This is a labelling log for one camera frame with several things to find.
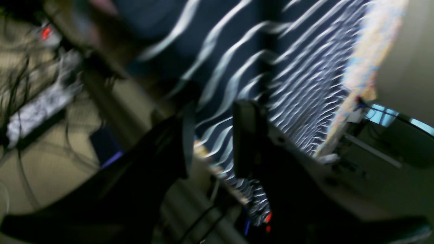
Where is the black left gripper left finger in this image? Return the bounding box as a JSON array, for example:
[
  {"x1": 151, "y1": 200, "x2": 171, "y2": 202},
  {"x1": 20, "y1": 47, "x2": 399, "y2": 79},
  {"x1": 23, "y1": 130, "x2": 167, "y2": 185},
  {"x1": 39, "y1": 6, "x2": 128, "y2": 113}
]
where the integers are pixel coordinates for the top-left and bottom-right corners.
[{"x1": 1, "y1": 102, "x2": 196, "y2": 244}]

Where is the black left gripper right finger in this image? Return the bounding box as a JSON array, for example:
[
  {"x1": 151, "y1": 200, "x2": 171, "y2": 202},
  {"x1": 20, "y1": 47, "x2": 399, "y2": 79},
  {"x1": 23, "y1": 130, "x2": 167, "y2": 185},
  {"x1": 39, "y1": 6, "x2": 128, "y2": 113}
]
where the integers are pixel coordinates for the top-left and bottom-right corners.
[{"x1": 233, "y1": 99, "x2": 433, "y2": 244}]

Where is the navy white striped T-shirt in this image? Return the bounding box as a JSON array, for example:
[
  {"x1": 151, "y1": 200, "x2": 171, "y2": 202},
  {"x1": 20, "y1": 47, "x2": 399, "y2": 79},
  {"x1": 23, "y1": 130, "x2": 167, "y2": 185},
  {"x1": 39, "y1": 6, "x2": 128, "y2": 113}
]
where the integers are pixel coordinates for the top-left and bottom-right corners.
[{"x1": 113, "y1": 0, "x2": 372, "y2": 225}]

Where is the blue box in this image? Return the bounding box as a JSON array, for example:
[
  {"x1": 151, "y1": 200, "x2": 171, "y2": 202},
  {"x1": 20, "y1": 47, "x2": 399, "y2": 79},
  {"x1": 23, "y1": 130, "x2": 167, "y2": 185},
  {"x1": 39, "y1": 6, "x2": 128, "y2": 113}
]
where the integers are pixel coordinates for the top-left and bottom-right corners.
[{"x1": 89, "y1": 127, "x2": 124, "y2": 168}]

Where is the patterned tile tablecloth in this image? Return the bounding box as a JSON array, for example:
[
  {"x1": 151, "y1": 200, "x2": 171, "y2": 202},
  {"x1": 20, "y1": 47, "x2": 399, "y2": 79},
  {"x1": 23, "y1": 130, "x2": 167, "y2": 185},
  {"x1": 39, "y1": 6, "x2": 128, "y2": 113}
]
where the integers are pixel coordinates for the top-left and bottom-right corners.
[{"x1": 193, "y1": 0, "x2": 411, "y2": 204}]

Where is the white power strip red switch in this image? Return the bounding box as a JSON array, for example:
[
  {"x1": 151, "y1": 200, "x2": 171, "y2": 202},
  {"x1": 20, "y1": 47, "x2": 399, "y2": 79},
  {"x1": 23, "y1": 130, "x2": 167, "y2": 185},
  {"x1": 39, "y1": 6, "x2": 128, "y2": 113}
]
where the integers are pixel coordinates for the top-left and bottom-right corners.
[{"x1": 1, "y1": 21, "x2": 83, "y2": 149}]

